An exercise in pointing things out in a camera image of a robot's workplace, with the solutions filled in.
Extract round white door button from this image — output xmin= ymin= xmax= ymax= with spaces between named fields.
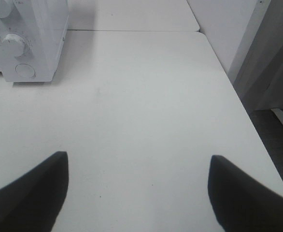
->
xmin=15 ymin=64 xmax=35 ymax=78

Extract white microwave oven body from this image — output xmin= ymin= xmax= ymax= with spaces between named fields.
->
xmin=0 ymin=0 xmax=69 ymax=82

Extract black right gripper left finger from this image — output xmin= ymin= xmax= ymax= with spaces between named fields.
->
xmin=0 ymin=151 xmax=68 ymax=232

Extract lower white timer knob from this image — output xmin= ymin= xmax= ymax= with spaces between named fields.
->
xmin=1 ymin=34 xmax=27 ymax=57

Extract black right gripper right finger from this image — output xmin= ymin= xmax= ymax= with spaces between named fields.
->
xmin=208 ymin=155 xmax=283 ymax=232

